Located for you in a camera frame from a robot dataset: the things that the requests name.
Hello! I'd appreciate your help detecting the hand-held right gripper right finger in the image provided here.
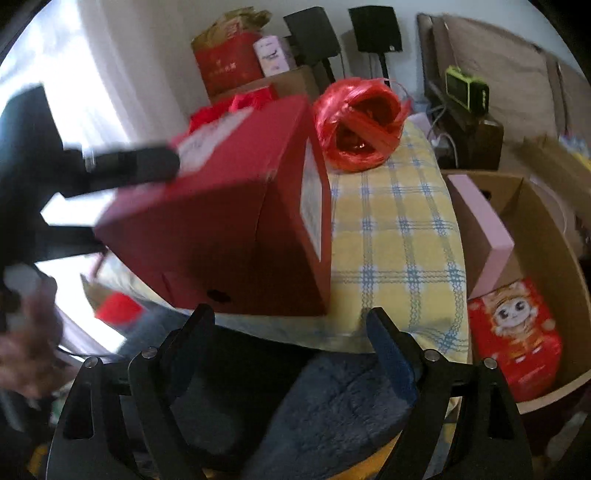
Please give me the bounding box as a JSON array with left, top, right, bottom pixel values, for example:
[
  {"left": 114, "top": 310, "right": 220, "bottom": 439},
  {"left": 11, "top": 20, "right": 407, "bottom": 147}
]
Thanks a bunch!
[{"left": 366, "top": 306, "right": 535, "bottom": 480}]

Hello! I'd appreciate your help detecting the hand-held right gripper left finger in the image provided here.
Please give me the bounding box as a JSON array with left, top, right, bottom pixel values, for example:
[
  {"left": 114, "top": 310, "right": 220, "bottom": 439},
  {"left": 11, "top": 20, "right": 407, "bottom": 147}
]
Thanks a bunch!
[{"left": 45, "top": 302, "right": 218, "bottom": 480}]

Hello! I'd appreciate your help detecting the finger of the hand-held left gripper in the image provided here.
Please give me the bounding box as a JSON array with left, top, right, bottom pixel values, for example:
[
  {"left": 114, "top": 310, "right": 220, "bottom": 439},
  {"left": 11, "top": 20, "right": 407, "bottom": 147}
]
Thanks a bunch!
[{"left": 81, "top": 143, "right": 182, "bottom": 191}]

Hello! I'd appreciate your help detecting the large plain red box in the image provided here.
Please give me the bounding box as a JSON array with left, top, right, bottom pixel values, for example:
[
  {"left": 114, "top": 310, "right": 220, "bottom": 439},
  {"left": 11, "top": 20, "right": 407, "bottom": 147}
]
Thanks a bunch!
[{"left": 91, "top": 95, "right": 334, "bottom": 320}]

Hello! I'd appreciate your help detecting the red cartoon cat gift box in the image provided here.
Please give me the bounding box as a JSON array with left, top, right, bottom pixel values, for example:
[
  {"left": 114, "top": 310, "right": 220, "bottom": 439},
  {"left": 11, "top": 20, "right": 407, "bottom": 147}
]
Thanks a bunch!
[{"left": 466, "top": 277, "right": 565, "bottom": 403}]

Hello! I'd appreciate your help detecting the person's left hand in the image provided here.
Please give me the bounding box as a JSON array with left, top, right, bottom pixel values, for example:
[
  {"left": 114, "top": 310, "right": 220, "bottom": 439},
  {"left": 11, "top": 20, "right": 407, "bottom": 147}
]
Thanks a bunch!
[{"left": 0, "top": 276, "right": 71, "bottom": 408}]

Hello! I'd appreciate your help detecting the crumpled red plastic bag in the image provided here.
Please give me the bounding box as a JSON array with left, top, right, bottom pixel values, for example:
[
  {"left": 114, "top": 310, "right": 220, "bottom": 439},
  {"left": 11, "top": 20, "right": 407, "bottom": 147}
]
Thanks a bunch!
[{"left": 188, "top": 87, "right": 279, "bottom": 136}]

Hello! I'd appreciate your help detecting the yellow plaid tablecloth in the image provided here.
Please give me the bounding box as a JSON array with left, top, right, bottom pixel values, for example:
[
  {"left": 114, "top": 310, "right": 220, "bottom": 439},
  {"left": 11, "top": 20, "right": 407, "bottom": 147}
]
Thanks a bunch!
[{"left": 83, "top": 113, "right": 472, "bottom": 357}]

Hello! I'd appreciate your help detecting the white curtain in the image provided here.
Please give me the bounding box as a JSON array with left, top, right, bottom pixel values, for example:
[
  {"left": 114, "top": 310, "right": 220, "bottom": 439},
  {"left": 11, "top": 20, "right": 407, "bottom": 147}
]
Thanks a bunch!
[{"left": 0, "top": 0, "right": 211, "bottom": 158}]

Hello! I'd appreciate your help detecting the red and gold gift bag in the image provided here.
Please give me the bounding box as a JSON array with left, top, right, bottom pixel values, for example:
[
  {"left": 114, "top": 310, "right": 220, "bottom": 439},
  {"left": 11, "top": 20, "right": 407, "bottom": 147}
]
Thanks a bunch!
[{"left": 191, "top": 7, "right": 274, "bottom": 99}]

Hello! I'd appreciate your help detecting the pink flat box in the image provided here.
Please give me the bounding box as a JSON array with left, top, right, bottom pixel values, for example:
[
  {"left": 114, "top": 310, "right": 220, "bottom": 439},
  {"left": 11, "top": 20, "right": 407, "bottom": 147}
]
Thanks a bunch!
[{"left": 444, "top": 174, "right": 516, "bottom": 299}]

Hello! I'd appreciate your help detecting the small white pink box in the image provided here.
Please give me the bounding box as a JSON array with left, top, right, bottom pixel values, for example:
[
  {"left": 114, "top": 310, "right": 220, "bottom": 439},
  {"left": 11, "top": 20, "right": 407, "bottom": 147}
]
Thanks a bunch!
[{"left": 252, "top": 35, "right": 297, "bottom": 78}]

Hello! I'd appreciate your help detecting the large brown carton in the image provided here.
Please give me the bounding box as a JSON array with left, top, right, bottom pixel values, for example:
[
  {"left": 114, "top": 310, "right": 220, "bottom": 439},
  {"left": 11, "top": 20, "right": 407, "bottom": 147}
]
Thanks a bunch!
[{"left": 210, "top": 65, "right": 322, "bottom": 105}]

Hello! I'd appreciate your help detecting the black speaker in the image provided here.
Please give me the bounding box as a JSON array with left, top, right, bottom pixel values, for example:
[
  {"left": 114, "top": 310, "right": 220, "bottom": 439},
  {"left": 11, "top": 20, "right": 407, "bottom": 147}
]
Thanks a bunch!
[
  {"left": 282, "top": 6, "right": 343, "bottom": 66},
  {"left": 348, "top": 5, "right": 404, "bottom": 54}
]

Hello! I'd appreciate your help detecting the red plastic twine ball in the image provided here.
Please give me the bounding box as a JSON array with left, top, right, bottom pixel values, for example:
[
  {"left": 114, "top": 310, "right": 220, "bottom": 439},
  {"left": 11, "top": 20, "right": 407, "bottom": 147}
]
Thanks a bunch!
[{"left": 313, "top": 78, "right": 413, "bottom": 175}]

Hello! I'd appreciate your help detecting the dark wooden armrest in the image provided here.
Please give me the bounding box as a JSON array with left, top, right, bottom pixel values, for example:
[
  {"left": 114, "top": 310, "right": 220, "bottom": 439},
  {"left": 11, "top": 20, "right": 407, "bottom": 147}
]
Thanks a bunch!
[{"left": 426, "top": 80, "right": 505, "bottom": 172}]

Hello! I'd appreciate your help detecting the shallow brown cardboard box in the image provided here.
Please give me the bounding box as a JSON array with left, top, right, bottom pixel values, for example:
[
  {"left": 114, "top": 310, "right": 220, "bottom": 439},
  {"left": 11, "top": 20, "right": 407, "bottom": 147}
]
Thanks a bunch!
[{"left": 521, "top": 133, "right": 591, "bottom": 197}]

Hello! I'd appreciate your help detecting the green boxy device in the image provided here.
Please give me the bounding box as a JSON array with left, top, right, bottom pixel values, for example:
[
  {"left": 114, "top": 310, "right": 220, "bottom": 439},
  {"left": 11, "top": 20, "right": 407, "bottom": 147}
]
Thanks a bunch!
[{"left": 444, "top": 65, "right": 491, "bottom": 114}]

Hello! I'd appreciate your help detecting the beige sofa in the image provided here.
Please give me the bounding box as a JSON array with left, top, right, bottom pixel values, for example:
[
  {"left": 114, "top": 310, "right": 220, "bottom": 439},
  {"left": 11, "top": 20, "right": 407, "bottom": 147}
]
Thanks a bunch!
[{"left": 416, "top": 13, "right": 591, "bottom": 185}]

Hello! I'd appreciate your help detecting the white cable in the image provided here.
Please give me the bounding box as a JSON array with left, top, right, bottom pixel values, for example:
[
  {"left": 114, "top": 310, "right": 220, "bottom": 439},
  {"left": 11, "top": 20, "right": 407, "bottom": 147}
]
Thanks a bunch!
[{"left": 426, "top": 104, "right": 459, "bottom": 158}]

